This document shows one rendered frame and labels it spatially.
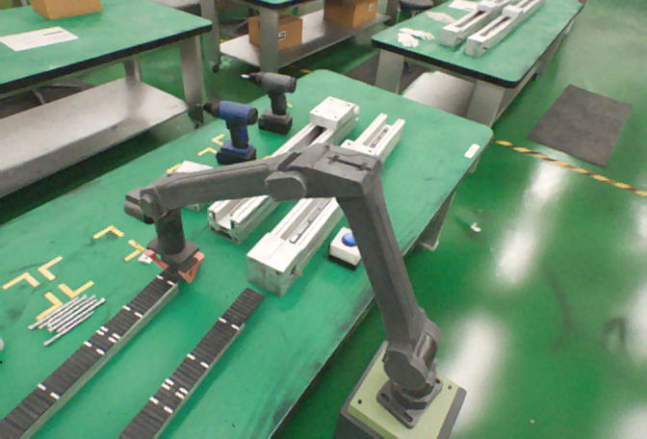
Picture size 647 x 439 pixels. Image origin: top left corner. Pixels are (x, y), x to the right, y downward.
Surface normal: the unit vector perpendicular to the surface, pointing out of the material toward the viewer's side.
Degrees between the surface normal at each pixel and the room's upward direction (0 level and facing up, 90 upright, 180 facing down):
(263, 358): 0
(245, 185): 87
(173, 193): 81
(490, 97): 90
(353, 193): 90
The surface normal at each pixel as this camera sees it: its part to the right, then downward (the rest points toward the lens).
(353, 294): 0.09, -0.77
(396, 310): -0.41, 0.52
